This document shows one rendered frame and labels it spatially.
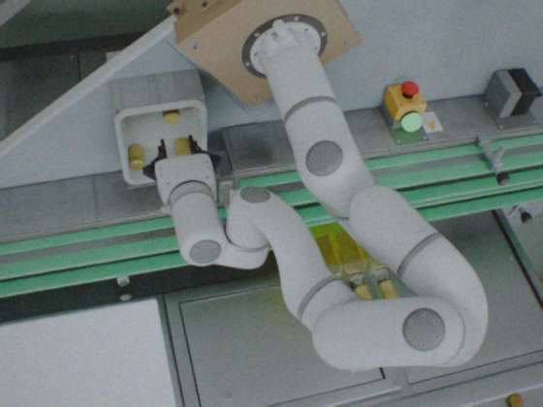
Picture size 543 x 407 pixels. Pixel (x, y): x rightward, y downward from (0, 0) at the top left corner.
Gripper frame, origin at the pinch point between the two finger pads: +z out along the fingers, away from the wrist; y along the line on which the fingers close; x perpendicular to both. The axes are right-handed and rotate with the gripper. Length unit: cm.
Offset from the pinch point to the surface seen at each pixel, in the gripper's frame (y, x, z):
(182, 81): 2.9, 9.2, 8.4
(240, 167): 13.0, -10.6, 5.1
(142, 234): -9.4, -22.8, 3.2
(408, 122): 51, -6, 6
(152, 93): -3.1, 8.8, 6.4
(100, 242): -18.3, -22.8, 2.9
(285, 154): 23.0, -10.3, 6.6
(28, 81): -36, -21, 77
